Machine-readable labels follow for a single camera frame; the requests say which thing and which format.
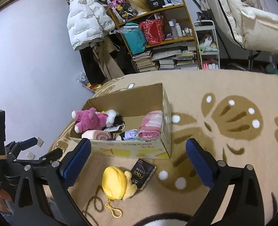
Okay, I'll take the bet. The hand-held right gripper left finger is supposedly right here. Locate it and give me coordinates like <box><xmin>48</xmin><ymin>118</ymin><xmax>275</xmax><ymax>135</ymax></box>
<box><xmin>13</xmin><ymin>138</ymin><xmax>92</xmax><ymax>226</ymax></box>

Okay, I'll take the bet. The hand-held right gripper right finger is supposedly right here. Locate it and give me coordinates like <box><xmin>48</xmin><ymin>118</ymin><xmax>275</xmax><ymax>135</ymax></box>
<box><xmin>185</xmin><ymin>138</ymin><xmax>265</xmax><ymax>226</ymax></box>

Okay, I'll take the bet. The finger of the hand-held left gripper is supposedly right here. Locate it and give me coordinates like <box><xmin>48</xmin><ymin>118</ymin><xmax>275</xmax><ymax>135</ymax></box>
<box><xmin>13</xmin><ymin>148</ymin><xmax>64</xmax><ymax>168</ymax></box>
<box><xmin>5</xmin><ymin>137</ymin><xmax>38</xmax><ymax>157</ymax></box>

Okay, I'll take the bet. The pink roll plush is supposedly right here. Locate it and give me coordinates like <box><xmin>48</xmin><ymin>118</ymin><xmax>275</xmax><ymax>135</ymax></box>
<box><xmin>82</xmin><ymin>129</ymin><xmax>112</xmax><ymax>140</ymax></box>

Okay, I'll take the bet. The yellow plush pouch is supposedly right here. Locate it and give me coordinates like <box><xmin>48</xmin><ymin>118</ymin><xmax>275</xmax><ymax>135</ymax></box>
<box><xmin>102</xmin><ymin>166</ymin><xmax>138</xmax><ymax>218</ymax></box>

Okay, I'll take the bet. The pink bear plush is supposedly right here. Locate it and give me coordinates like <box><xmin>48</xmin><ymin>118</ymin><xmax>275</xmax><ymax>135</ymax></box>
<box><xmin>72</xmin><ymin>108</ymin><xmax>109</xmax><ymax>133</ymax></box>

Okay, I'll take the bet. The cardboard box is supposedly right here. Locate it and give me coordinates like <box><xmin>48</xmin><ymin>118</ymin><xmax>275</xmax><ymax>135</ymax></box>
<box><xmin>69</xmin><ymin>83</ymin><xmax>172</xmax><ymax>160</ymax></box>

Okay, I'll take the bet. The black face mask packet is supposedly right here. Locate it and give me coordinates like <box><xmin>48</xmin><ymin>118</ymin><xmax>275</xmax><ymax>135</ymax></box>
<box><xmin>130</xmin><ymin>158</ymin><xmax>157</xmax><ymax>191</ymax></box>

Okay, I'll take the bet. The dark-haired plush doll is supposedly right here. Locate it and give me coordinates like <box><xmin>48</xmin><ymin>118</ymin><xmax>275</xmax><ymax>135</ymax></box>
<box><xmin>106</xmin><ymin>129</ymin><xmax>139</xmax><ymax>142</ymax></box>

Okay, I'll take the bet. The pink packaged towel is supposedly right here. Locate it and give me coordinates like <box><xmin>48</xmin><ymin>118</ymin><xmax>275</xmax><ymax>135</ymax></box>
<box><xmin>138</xmin><ymin>110</ymin><xmax>164</xmax><ymax>140</ymax></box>

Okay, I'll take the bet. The person's left forearm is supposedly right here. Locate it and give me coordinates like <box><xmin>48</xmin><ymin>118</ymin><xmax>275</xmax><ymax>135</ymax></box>
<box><xmin>0</xmin><ymin>189</ymin><xmax>13</xmax><ymax>215</ymax></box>

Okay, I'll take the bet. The beige floral blanket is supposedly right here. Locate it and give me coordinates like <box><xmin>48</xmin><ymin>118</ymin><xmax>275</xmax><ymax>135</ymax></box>
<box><xmin>47</xmin><ymin>69</ymin><xmax>278</xmax><ymax>226</ymax></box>

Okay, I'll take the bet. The clear bag of trinkets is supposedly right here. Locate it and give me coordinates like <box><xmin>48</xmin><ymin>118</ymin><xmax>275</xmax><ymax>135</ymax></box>
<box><xmin>76</xmin><ymin>71</ymin><xmax>102</xmax><ymax>92</ymax></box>

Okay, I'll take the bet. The black hanging garment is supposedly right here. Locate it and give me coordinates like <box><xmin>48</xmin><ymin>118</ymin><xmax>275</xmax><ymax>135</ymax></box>
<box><xmin>79</xmin><ymin>45</ymin><xmax>106</xmax><ymax>84</ymax></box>

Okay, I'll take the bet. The beige hanging garment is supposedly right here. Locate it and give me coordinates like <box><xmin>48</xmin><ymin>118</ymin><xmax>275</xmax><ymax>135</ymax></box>
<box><xmin>92</xmin><ymin>36</ymin><xmax>120</xmax><ymax>80</ymax></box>

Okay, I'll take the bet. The pile of books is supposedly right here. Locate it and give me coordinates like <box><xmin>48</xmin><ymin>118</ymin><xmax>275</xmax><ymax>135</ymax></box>
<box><xmin>132</xmin><ymin>41</ymin><xmax>199</xmax><ymax>73</ymax></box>

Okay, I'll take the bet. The teal plastic item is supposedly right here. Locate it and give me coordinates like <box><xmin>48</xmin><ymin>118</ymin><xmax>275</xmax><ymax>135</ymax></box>
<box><xmin>265</xmin><ymin>63</ymin><xmax>278</xmax><ymax>75</ymax></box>

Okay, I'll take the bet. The white puffer jacket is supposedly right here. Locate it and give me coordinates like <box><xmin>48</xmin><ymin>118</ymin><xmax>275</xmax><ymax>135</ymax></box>
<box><xmin>67</xmin><ymin>0</ymin><xmax>116</xmax><ymax>51</ymax></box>

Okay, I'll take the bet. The row of cosmetic bottles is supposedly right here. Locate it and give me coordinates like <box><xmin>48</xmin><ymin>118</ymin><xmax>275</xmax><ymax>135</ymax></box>
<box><xmin>168</xmin><ymin>20</ymin><xmax>193</xmax><ymax>39</ymax></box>

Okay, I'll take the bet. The teal bag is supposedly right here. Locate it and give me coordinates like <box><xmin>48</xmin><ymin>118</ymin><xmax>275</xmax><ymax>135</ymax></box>
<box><xmin>120</xmin><ymin>22</ymin><xmax>147</xmax><ymax>55</ymax></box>

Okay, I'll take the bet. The red patterned bag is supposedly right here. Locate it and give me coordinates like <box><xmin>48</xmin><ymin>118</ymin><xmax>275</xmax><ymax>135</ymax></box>
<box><xmin>139</xmin><ymin>18</ymin><xmax>166</xmax><ymax>46</ymax></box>

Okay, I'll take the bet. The white storage cart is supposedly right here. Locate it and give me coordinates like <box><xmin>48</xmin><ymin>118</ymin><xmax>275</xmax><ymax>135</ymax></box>
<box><xmin>193</xmin><ymin>20</ymin><xmax>221</xmax><ymax>70</ymax></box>

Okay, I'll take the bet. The cream puffer coat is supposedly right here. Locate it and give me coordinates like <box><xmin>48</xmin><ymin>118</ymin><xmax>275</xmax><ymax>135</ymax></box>
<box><xmin>210</xmin><ymin>0</ymin><xmax>278</xmax><ymax>57</ymax></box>

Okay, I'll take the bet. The wooden shelf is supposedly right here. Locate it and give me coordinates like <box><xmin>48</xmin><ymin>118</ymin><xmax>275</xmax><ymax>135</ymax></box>
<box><xmin>107</xmin><ymin>0</ymin><xmax>201</xmax><ymax>73</ymax></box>

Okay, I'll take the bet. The black and pink patterned bag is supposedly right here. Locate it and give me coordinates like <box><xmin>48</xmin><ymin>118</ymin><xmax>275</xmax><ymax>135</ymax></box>
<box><xmin>108</xmin><ymin>0</ymin><xmax>136</xmax><ymax>20</ymax></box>

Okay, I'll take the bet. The black box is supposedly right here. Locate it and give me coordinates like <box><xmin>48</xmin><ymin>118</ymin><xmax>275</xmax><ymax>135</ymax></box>
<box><xmin>145</xmin><ymin>0</ymin><xmax>163</xmax><ymax>11</ymax></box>

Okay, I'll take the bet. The blonde wig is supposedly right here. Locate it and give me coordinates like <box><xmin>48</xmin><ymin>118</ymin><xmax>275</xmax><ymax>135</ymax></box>
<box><xmin>126</xmin><ymin>0</ymin><xmax>151</xmax><ymax>13</ymax></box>

